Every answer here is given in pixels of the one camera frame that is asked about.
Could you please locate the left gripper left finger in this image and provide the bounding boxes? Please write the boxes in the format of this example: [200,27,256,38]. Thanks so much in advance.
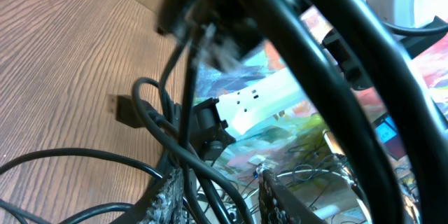
[111,168,184,224]

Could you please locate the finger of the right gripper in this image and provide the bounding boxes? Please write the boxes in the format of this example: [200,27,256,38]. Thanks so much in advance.
[155,0,197,41]
[195,0,263,72]

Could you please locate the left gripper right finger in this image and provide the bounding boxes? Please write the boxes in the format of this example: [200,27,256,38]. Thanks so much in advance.
[257,168,326,224]

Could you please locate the black usb cable bundle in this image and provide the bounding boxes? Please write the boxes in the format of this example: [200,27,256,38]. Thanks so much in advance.
[0,0,448,224]

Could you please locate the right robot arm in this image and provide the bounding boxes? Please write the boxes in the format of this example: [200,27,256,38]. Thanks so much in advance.
[157,0,447,140]

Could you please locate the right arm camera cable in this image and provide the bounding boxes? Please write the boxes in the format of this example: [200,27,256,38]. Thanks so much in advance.
[381,17,448,37]

